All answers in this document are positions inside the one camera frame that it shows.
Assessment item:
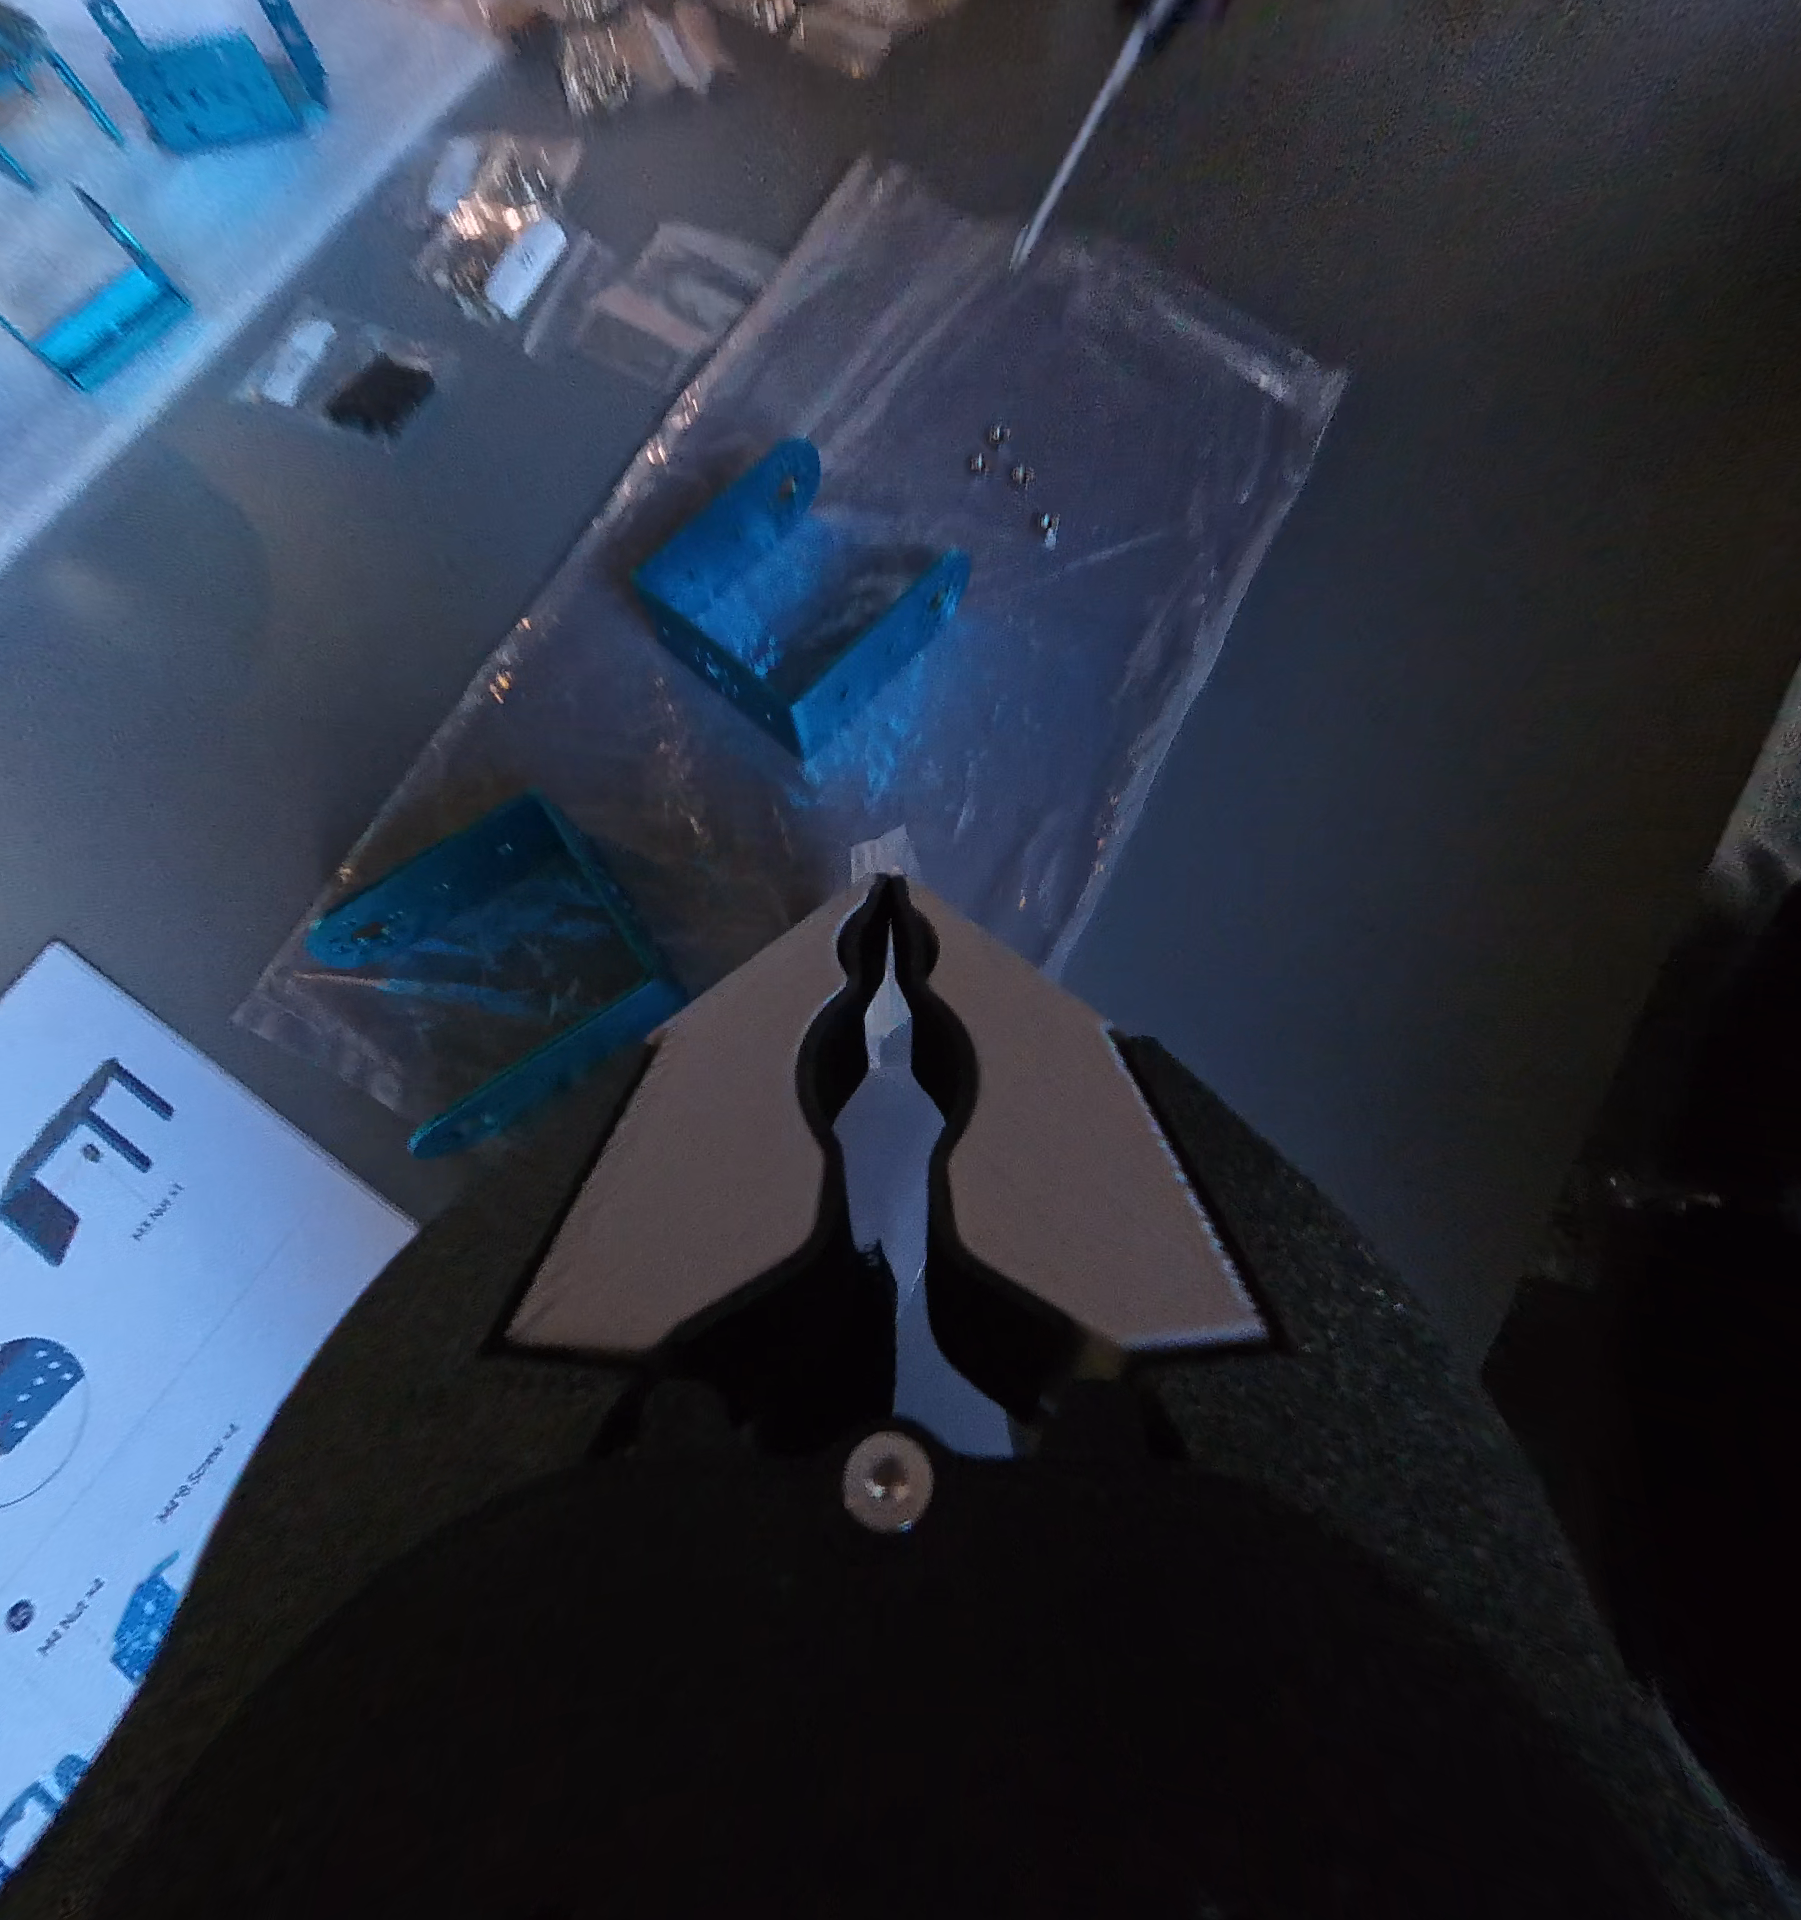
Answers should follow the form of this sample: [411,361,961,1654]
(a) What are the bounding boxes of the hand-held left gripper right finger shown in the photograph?
[894,875,1273,1355]

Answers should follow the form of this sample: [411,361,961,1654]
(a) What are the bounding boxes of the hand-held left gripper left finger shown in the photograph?
[508,875,903,1362]

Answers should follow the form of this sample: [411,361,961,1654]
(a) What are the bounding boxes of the white instruction manual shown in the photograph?
[0,941,419,1920]

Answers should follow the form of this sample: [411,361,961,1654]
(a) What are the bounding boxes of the white foam sheet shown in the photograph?
[0,0,504,632]

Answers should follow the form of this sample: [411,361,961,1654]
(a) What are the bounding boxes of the small bag of black screws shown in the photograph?
[239,307,440,442]

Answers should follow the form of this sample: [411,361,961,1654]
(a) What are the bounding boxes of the grey desk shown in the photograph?
[0,0,1801,1358]

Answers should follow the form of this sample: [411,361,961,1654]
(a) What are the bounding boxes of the pile of small hardware bags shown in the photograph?
[416,0,992,376]

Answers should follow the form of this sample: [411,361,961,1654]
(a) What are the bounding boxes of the blue holed U bracket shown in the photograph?
[90,0,329,155]

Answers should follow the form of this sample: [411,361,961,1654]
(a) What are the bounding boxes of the large clear plastic bag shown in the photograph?
[237,156,1347,1118]

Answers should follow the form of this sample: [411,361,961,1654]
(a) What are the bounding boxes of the small blue U bracket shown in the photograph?
[0,189,191,395]

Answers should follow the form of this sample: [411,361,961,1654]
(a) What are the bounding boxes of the blue metal U bracket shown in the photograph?
[631,437,975,757]
[309,794,690,1160]

